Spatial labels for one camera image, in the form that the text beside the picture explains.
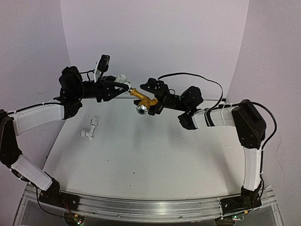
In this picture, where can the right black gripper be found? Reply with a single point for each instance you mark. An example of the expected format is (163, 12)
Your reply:
(161, 91)

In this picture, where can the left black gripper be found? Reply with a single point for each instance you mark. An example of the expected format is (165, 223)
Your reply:
(106, 88)

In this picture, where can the gold brass faucet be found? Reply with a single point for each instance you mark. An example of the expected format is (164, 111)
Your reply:
(134, 92)

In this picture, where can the white elbow fitting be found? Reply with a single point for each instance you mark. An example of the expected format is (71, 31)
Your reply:
(122, 78)

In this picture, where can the white plastic faucet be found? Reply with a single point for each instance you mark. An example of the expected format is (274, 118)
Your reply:
(89, 134)

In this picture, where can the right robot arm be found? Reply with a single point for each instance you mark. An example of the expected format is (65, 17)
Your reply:
(249, 124)

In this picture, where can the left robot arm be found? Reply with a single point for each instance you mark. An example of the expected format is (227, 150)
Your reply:
(65, 106)

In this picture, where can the left small circuit board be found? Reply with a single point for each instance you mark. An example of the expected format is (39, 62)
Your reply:
(77, 220)

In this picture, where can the small circuit board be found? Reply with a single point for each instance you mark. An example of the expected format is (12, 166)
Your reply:
(77, 220)
(238, 217)

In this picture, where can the right small circuit board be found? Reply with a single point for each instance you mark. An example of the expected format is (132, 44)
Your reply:
(238, 217)

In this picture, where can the aluminium front rail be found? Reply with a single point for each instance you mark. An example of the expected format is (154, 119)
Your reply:
(148, 211)

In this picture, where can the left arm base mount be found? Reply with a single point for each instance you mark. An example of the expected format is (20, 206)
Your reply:
(53, 196)

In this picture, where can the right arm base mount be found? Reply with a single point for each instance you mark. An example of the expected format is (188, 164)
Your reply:
(247, 200)

